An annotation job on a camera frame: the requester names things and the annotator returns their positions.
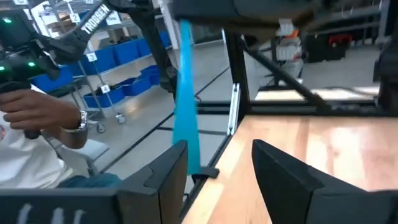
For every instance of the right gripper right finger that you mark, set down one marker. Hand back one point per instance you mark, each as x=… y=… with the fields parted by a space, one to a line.
x=295 y=202

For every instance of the white and orange machine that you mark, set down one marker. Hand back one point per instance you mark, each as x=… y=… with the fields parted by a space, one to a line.
x=289 y=53

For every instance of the person's forearm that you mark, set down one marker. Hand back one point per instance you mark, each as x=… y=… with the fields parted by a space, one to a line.
x=74 y=140

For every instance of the black and red tool case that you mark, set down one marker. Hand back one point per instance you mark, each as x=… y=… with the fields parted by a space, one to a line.
x=317 y=49

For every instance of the black aluminium table frame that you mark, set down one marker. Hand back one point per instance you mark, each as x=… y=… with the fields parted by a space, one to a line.
x=237 y=62

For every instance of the silver frame bracket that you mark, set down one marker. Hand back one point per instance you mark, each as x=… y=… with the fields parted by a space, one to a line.
x=234 y=109

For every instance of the blue plastic storage bin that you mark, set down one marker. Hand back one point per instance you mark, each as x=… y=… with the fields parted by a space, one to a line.
x=126 y=53
x=164 y=39
x=102 y=60
x=136 y=86
x=152 y=73
x=105 y=99
x=144 y=46
x=49 y=81

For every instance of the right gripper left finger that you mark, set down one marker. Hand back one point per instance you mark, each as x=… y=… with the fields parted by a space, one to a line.
x=140 y=202

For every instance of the dark grey horizontal beam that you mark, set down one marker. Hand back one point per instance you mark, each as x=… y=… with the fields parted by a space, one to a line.
x=248 y=9

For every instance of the person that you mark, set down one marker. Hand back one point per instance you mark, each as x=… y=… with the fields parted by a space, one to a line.
x=25 y=161

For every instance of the white chair seat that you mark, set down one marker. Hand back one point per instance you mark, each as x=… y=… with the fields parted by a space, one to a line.
x=90 y=149

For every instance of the silver wristwatch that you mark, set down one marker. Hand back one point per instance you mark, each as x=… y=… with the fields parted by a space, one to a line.
x=82 y=121

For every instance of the black table edge clip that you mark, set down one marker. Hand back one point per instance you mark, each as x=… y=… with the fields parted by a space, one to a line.
x=206 y=172

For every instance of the white shelf number label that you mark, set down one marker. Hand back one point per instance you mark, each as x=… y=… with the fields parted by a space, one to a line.
x=113 y=18
x=91 y=57
x=105 y=89
x=75 y=17

